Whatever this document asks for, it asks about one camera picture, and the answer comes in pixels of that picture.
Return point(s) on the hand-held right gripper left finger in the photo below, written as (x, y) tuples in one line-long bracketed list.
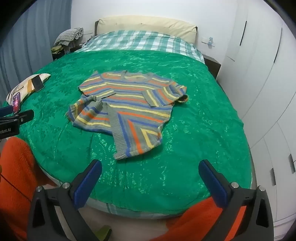
[(89, 178)]

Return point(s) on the orange trousers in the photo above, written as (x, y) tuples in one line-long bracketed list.
[(16, 173)]

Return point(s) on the dark bedside table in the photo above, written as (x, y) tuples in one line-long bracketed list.
[(57, 56), (212, 66)]

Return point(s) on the green checked bed sheet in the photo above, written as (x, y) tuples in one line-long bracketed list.
[(138, 40)]

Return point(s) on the cream padded headboard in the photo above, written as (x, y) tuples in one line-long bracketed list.
[(138, 23)]

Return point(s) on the grey folded blanket pile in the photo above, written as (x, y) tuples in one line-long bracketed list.
[(68, 34)]

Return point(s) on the lime green slipper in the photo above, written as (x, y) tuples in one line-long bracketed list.
[(104, 234)]

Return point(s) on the black smartphone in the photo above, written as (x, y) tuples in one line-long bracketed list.
[(37, 83)]

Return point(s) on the cream orange striped pillow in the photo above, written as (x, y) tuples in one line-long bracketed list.
[(23, 87)]

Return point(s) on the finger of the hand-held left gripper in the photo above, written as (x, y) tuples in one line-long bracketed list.
[(23, 117)]

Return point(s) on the blue grey curtain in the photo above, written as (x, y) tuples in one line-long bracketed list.
[(27, 41)]

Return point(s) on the green floral bedspread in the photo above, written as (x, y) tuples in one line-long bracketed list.
[(196, 139)]

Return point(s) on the white wall fixture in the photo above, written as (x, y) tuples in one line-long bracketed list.
[(209, 41)]

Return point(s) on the striped knit sweater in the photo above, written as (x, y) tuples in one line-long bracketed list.
[(138, 104)]

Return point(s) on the olive green cloth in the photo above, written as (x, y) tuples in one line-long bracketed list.
[(56, 49)]

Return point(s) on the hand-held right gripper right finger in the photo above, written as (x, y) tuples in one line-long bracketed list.
[(212, 180)]

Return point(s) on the white wardrobe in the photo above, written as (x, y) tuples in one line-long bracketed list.
[(259, 69)]

